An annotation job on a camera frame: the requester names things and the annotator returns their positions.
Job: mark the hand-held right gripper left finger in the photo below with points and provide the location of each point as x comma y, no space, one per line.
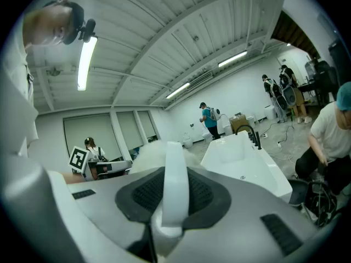
104,210

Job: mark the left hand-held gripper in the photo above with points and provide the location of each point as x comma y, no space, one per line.
79,159

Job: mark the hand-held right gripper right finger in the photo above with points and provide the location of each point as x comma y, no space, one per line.
246,229

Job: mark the white bathtub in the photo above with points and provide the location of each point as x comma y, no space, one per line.
246,160

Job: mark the person's left forearm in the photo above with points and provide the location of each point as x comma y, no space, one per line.
72,177

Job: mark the white roller window blind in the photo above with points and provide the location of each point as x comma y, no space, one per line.
129,129
82,127
146,123

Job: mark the black gear bag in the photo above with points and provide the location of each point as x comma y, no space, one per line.
315,201

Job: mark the black hand shower wand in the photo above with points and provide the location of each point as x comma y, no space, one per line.
258,141

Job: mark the ceiling tube light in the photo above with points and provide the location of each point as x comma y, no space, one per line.
178,90
233,59
87,62

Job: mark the brown cardboard box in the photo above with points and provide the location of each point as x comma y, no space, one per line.
239,124

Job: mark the ceiling air conditioner vent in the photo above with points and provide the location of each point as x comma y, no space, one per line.
201,80

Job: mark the white bin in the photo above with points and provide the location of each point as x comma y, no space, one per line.
269,112

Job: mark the person's head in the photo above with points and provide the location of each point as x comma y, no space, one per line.
44,26

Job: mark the brown wooden staircase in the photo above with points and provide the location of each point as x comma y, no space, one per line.
290,31

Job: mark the black head-mounted camera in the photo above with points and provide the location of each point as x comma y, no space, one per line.
87,29

